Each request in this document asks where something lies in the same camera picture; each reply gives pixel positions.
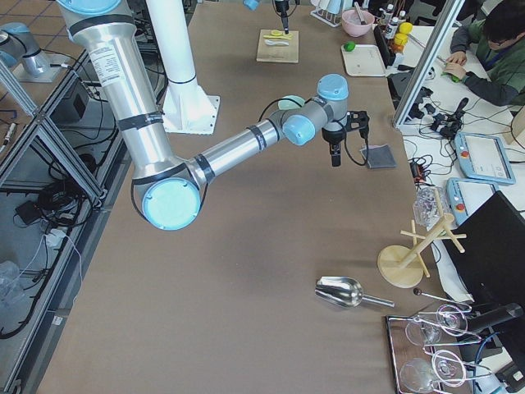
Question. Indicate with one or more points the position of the light green ceramic bowl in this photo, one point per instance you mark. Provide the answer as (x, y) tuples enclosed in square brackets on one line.
[(289, 102)]

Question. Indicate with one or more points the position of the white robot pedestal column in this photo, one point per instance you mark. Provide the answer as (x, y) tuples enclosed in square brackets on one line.
[(187, 108)]

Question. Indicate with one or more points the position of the pink bowl with ice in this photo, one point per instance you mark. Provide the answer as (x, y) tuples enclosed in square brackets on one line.
[(352, 24)]

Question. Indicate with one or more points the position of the blue teach pendant far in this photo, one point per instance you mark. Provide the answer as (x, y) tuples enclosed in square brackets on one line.
[(483, 157)]

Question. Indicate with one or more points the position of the wooden cutting board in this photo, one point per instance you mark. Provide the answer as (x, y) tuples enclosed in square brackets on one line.
[(287, 54)]

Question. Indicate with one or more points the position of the person in green jacket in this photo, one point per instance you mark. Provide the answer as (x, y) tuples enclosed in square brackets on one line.
[(500, 50)]

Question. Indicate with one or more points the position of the cream rabbit tray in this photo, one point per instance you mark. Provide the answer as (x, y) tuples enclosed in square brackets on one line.
[(363, 61)]

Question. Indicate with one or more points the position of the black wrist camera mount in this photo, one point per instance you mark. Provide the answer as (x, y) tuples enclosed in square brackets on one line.
[(358, 121)]

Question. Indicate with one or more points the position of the yellow plastic knife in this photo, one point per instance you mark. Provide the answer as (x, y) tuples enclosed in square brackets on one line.
[(280, 37)]

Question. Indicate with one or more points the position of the aluminium frame post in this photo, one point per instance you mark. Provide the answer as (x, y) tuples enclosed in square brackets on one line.
[(437, 37)]

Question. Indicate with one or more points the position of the light blue cup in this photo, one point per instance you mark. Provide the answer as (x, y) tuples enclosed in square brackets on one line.
[(333, 6)]

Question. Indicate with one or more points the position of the metal ice scoop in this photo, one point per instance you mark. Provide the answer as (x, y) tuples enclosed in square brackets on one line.
[(346, 292)]

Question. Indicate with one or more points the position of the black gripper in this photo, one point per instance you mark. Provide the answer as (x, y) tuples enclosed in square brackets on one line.
[(332, 135), (280, 7)]

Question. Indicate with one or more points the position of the clear glass jar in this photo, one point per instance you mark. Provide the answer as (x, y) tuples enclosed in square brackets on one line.
[(425, 206)]

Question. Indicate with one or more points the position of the black monitor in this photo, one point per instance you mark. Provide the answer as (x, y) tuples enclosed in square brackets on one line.
[(492, 264)]

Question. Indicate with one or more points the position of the white ceramic spoon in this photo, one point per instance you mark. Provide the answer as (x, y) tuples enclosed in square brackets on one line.
[(270, 42)]

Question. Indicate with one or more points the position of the wooden mug tree stand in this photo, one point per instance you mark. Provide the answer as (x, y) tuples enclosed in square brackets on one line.
[(404, 267)]

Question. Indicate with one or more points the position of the wire glass rack tray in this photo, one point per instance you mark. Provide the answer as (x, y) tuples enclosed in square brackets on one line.
[(425, 351)]

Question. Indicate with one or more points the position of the folded grey cloth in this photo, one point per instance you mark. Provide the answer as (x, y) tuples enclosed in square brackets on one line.
[(378, 157)]

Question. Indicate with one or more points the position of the upside down wine glass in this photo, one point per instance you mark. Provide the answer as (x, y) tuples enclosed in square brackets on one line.
[(428, 328)]

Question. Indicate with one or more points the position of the blue teach pendant near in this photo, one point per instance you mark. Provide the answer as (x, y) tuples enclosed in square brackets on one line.
[(466, 196)]

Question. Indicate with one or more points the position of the blue teach pendant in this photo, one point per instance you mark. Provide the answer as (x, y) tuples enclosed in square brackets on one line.
[(466, 196), (483, 157)]

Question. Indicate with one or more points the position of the white wire cup rack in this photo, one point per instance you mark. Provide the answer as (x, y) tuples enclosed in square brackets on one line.
[(320, 12)]

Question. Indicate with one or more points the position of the yellow lemon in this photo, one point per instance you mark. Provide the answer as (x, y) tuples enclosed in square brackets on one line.
[(405, 28)]

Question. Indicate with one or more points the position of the steel muddler black tip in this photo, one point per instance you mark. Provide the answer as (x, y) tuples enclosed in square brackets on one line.
[(360, 14)]

